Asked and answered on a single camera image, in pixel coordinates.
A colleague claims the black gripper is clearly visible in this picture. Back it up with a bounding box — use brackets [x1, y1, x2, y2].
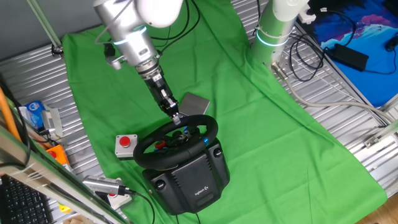
[144, 70, 183, 126]

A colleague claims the black steering wheel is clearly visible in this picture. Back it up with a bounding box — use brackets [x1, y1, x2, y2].
[132, 114, 219, 170]

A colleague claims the black Logitech wheel base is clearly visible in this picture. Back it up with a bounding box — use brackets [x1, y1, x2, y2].
[142, 138, 231, 216]

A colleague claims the silver digital scale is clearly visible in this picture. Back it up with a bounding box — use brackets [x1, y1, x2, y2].
[178, 92, 211, 118]

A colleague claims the grey box red button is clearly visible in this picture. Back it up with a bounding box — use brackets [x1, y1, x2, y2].
[114, 133, 139, 161]

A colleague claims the green cloth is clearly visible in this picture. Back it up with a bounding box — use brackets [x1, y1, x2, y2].
[61, 0, 388, 224]

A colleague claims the white box red button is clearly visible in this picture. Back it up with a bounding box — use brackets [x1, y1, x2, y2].
[105, 192, 133, 211]

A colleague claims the orange box red button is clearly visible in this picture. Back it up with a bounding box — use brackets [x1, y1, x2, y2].
[46, 144, 71, 167]

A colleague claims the silver finned metal device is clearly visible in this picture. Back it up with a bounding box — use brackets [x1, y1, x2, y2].
[41, 107, 64, 138]

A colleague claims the blue white tissue pack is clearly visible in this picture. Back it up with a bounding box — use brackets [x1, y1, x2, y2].
[18, 100, 46, 130]

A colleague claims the orange pole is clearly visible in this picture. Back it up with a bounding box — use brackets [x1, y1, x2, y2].
[0, 86, 22, 142]

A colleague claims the black keyboard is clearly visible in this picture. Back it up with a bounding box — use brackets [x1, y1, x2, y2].
[0, 172, 53, 224]

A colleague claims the black computer mouse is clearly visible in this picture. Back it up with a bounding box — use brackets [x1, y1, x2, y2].
[384, 33, 398, 52]

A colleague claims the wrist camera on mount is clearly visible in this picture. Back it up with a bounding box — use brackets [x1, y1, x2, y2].
[103, 43, 126, 71]

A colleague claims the silver exterior camera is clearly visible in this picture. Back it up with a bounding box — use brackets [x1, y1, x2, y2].
[82, 174, 137, 197]

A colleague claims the black camera cable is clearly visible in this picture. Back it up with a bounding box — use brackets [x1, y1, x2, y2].
[124, 189, 156, 224]

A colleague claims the black wheel base cable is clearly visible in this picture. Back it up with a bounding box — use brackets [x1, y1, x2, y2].
[175, 212, 201, 224]

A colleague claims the black coiled base cable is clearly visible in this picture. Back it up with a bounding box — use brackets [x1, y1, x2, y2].
[289, 33, 326, 83]

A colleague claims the large aluminium frame beam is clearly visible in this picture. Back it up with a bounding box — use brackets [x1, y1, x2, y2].
[0, 123, 131, 224]

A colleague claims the black hanging cable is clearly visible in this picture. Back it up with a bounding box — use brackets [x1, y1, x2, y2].
[0, 79, 32, 167]

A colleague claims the thin aluminium frame pole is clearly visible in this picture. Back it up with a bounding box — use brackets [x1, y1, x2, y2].
[26, 0, 65, 57]

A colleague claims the thick grey robot cable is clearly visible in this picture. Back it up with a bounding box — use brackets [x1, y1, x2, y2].
[271, 61, 397, 125]

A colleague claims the black power adapter with cables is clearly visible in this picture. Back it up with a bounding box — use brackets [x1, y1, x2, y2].
[306, 0, 398, 108]

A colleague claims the black adapter cord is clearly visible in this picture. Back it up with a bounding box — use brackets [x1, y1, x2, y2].
[323, 9, 398, 75]

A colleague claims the aluminium bar with bracket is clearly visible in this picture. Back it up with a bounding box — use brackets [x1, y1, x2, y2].
[363, 119, 398, 149]

